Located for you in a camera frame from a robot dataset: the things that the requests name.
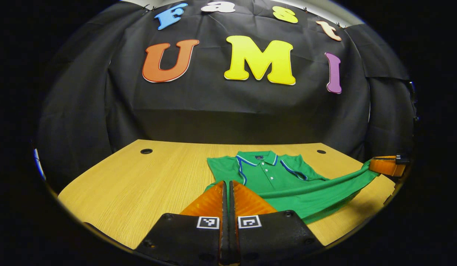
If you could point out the green T-shirt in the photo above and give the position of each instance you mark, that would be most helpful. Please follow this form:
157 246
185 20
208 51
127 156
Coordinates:
287 192

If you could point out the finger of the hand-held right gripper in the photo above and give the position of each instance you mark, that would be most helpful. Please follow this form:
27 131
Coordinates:
403 158
387 168

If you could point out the computer monitor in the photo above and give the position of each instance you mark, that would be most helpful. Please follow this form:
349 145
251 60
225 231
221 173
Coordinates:
39 164

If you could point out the black backdrop cloth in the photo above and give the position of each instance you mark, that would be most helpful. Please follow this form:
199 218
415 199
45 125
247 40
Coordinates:
232 111

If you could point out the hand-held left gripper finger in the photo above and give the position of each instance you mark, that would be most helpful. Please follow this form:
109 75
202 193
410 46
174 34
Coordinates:
224 240
233 240

